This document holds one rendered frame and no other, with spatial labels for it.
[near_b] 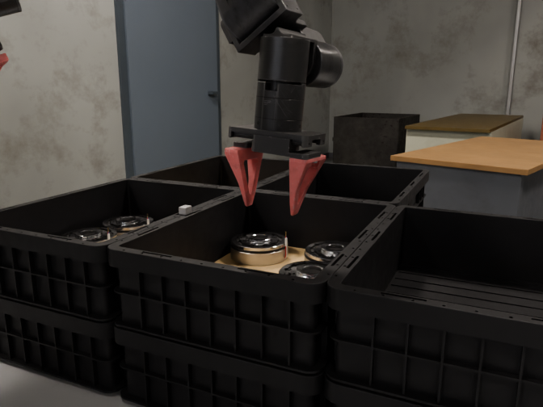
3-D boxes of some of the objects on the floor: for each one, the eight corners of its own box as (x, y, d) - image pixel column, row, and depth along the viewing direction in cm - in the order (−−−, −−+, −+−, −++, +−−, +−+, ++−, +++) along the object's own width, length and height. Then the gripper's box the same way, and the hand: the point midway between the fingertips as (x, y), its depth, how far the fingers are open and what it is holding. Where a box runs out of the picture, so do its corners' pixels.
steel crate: (420, 169, 678) (424, 114, 661) (394, 182, 591) (397, 119, 574) (360, 163, 724) (362, 112, 707) (327, 174, 637) (329, 116, 620)
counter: (516, 178, 617) (524, 115, 599) (481, 217, 435) (490, 129, 417) (455, 172, 655) (460, 113, 637) (399, 207, 473) (404, 125, 455)
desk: (574, 249, 351) (590, 143, 334) (510, 316, 251) (528, 169, 234) (472, 230, 397) (481, 136, 380) (383, 280, 297) (390, 155, 280)
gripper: (227, 77, 58) (219, 207, 62) (313, 84, 54) (299, 224, 57) (254, 79, 64) (246, 198, 68) (334, 86, 60) (321, 212, 63)
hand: (271, 203), depth 62 cm, fingers open, 6 cm apart
